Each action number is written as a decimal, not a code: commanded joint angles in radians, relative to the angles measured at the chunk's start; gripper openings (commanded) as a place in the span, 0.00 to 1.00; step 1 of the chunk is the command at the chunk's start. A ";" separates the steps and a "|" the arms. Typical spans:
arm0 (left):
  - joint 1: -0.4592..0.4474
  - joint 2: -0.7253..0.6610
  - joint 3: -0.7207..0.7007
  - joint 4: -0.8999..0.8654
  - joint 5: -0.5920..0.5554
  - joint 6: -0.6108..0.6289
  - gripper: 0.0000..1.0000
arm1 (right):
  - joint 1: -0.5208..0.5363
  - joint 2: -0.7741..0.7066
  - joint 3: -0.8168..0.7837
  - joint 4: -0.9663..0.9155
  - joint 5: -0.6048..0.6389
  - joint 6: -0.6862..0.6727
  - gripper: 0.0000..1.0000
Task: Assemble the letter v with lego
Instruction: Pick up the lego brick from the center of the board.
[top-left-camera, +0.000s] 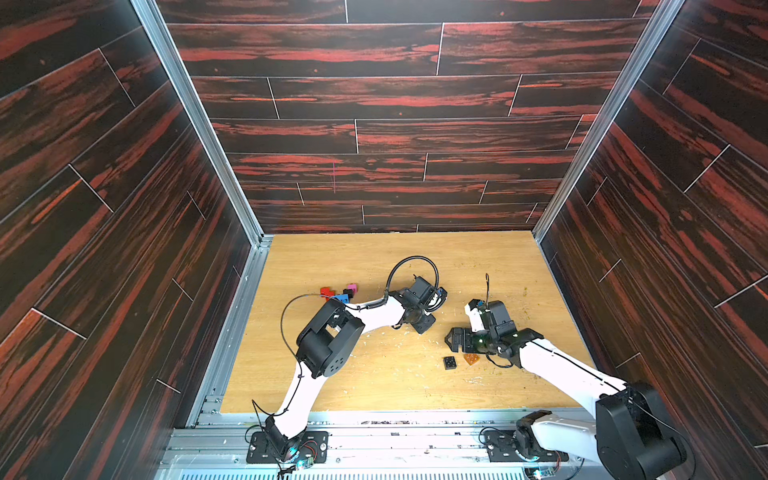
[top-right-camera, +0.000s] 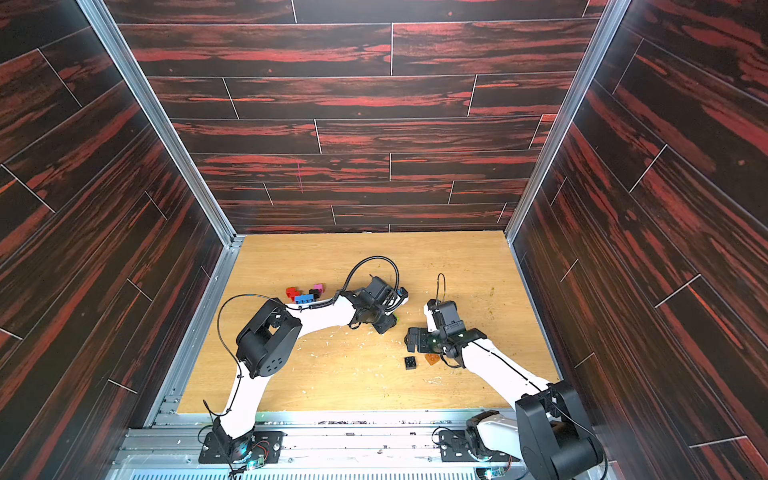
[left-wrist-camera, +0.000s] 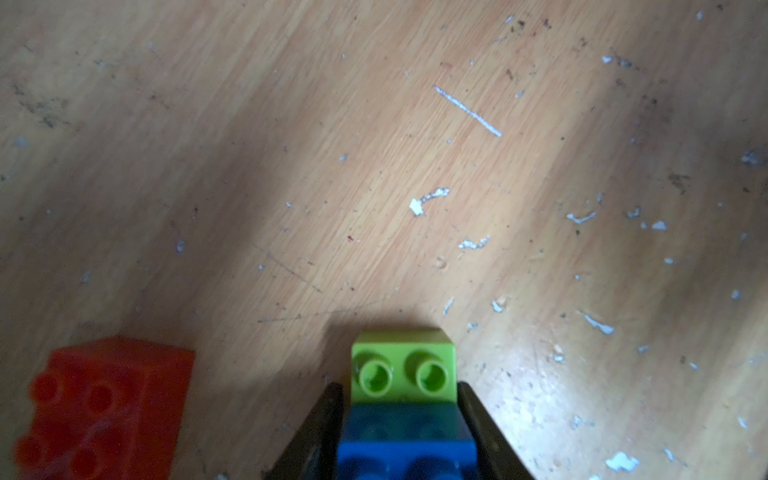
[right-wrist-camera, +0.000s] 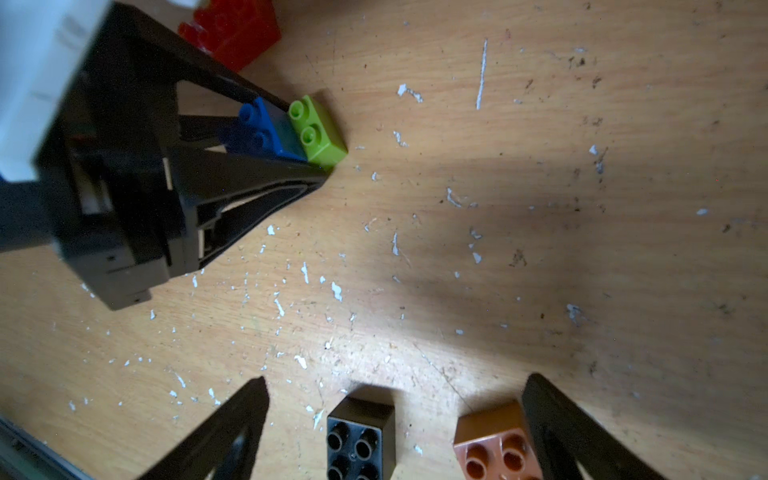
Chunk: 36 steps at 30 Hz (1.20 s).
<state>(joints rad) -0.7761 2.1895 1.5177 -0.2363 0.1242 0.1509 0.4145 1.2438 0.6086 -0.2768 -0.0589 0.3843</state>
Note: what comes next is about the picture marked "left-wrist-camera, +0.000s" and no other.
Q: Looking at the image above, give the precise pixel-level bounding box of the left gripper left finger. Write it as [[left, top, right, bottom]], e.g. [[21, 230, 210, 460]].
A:
[[262, 382, 344, 480]]

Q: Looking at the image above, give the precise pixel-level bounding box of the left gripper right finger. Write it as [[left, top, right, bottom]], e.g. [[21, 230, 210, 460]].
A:
[[457, 381, 534, 480]]

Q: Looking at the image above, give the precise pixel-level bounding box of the dark blue square lego brick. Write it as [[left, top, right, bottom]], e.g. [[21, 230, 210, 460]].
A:
[[336, 403, 480, 479]]

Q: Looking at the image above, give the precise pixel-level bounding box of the lime green square lego brick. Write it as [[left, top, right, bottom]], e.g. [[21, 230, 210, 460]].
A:
[[350, 329, 458, 404]]

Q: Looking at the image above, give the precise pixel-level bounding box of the long red lego brick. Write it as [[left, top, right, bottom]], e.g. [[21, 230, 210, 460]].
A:
[[13, 336, 195, 479]]

